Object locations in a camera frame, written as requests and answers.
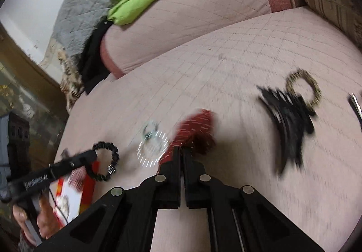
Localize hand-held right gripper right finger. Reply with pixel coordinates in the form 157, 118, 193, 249
183, 147, 326, 252

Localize grey quilted blanket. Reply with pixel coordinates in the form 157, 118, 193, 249
54, 0, 114, 56

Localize person's left hand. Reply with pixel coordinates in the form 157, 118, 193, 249
12, 198, 62, 245

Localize clear beaded bracelet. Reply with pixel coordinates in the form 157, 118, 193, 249
137, 120, 170, 168

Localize red and white box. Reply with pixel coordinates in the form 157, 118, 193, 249
55, 160, 99, 226

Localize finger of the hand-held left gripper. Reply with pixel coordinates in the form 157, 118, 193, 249
49, 150, 98, 182

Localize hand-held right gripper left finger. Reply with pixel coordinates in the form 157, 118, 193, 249
37, 146, 181, 252

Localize black hair claw clip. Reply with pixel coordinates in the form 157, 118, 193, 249
256, 85, 317, 177

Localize brown floral patterned cushion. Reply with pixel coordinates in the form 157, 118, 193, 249
58, 50, 86, 113

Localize black cable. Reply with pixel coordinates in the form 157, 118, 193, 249
49, 187, 70, 225

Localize pink quilted sofa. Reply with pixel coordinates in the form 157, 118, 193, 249
56, 0, 362, 252

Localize gold black scrunchie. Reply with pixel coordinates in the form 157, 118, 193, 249
285, 69, 322, 109

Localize black cloth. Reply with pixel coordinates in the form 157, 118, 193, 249
79, 21, 114, 95

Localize red patterned scrunchie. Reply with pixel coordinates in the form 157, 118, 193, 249
158, 109, 216, 168

